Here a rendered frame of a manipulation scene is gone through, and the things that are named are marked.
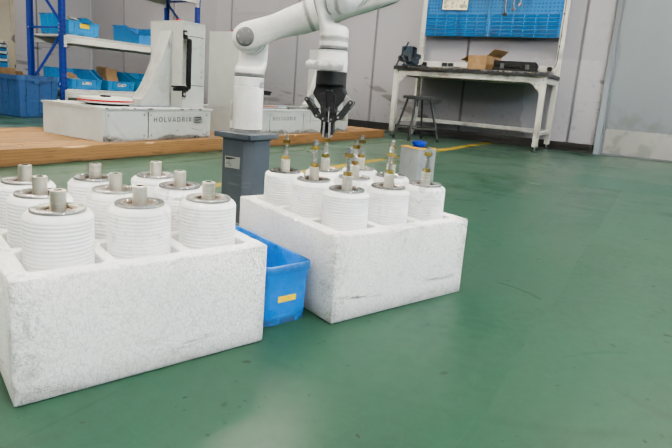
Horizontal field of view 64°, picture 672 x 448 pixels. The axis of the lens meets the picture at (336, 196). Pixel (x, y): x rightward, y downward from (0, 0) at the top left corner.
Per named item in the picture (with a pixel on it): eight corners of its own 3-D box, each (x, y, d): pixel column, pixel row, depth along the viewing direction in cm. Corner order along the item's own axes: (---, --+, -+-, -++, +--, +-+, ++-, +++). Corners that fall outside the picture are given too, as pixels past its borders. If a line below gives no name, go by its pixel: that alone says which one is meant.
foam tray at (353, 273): (236, 265, 136) (239, 195, 132) (355, 247, 160) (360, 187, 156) (330, 324, 106) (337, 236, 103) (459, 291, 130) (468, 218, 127)
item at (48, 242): (18, 321, 82) (14, 205, 79) (85, 309, 89) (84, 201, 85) (32, 346, 75) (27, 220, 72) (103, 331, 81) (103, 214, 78)
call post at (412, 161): (389, 252, 157) (400, 146, 151) (407, 250, 161) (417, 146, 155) (407, 260, 152) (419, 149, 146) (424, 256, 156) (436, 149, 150)
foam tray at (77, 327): (-25, 307, 102) (-30, 214, 98) (174, 274, 127) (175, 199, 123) (13, 409, 73) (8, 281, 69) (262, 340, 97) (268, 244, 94)
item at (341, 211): (318, 280, 110) (325, 193, 107) (316, 264, 120) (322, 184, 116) (365, 282, 111) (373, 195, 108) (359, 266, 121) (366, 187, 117)
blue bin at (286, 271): (193, 280, 124) (194, 229, 122) (235, 273, 131) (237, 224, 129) (263, 330, 101) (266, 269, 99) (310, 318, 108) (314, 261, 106)
